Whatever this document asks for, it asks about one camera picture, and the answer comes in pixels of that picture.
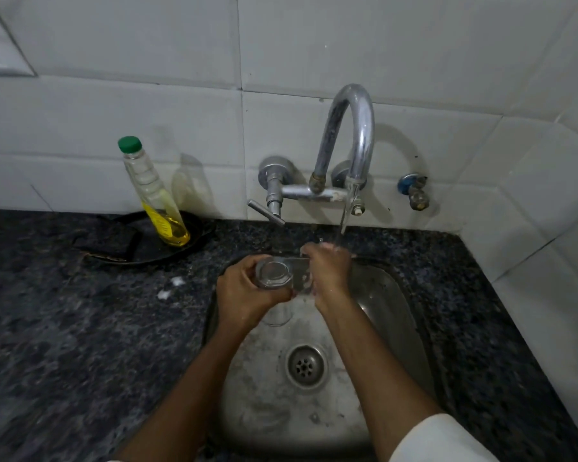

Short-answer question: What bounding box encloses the metal sink drain strainer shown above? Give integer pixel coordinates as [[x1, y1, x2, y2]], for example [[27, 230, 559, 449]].
[[285, 343, 330, 391]]

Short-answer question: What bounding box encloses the black dish under bottle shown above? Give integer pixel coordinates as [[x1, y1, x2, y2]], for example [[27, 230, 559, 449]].
[[389, 413, 500, 462]]

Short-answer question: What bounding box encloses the blue wall valve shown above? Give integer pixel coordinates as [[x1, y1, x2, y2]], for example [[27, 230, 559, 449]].
[[396, 173, 431, 212]]

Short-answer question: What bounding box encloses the person's left hand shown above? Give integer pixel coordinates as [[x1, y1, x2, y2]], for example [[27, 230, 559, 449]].
[[215, 254, 295, 334]]

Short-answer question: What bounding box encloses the person's right forearm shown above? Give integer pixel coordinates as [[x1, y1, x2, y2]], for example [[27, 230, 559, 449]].
[[317, 298, 444, 460]]

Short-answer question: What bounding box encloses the person's left forearm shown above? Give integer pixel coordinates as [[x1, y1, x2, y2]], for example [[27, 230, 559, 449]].
[[115, 320, 261, 462]]

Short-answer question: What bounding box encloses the chrome wall faucet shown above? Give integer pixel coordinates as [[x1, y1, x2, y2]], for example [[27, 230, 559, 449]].
[[247, 83, 376, 235]]

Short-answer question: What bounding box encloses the black frying pan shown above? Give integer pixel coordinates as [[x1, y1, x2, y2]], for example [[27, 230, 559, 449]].
[[71, 210, 218, 267]]

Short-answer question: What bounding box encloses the person's right hand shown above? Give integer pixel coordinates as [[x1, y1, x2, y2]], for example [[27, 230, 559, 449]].
[[300, 242, 355, 314]]

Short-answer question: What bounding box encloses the green capped oil bottle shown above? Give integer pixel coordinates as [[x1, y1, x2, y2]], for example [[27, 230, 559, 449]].
[[117, 135, 192, 248]]

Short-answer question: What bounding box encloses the glass brown liquid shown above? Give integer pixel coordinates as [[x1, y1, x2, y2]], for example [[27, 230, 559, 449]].
[[254, 255, 315, 295]]

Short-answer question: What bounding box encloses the stainless steel sink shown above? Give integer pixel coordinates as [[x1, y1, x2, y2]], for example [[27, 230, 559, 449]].
[[202, 256, 438, 458]]

